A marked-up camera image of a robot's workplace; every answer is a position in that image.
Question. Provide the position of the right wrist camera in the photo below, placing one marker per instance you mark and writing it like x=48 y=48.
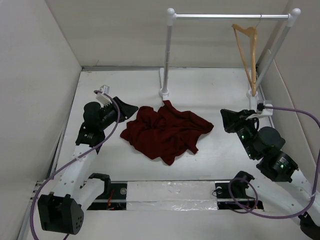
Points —
x=261 y=110

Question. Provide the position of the wooden clothes hanger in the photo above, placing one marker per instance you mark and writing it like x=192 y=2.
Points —
x=252 y=34

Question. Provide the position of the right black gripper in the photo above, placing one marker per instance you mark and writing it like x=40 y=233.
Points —
x=231 y=119

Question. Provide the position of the dark red t shirt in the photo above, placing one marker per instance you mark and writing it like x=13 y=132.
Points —
x=166 y=133

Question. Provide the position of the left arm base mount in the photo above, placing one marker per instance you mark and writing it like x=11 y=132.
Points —
x=115 y=200

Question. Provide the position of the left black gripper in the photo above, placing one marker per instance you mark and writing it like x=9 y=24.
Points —
x=126 y=110

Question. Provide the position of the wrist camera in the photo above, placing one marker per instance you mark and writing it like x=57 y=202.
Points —
x=102 y=95
x=261 y=110

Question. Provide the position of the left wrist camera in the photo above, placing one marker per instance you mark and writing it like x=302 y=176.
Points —
x=102 y=95

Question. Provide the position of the white metal clothes rack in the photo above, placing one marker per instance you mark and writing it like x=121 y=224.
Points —
x=290 y=19

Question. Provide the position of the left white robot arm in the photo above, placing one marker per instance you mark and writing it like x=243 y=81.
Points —
x=63 y=209

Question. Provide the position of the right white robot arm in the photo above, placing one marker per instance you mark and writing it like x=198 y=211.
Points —
x=265 y=145

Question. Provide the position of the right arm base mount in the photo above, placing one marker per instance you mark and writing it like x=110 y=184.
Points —
x=220 y=193

